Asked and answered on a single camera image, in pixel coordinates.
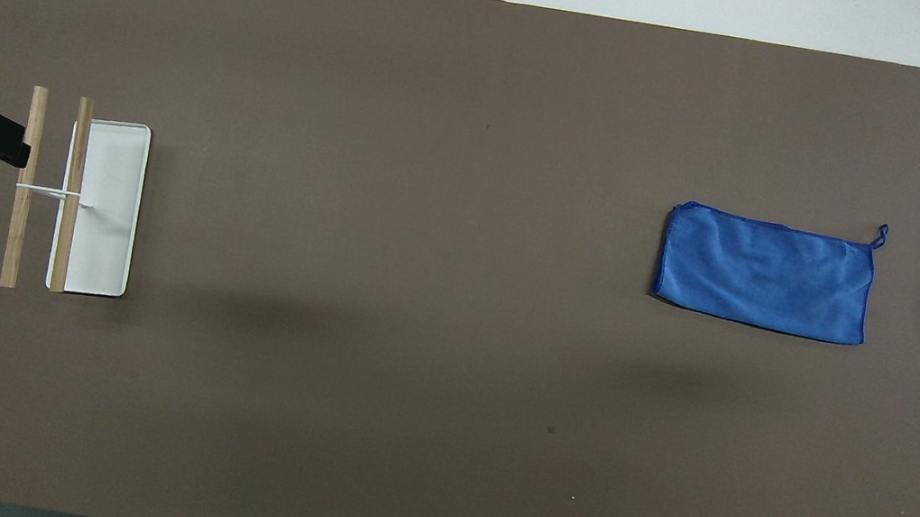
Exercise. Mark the white rack with wooden bars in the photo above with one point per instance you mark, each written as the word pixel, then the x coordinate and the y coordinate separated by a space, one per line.
pixel 102 242

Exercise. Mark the blue towel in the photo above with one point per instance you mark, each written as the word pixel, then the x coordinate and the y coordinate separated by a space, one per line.
pixel 763 272

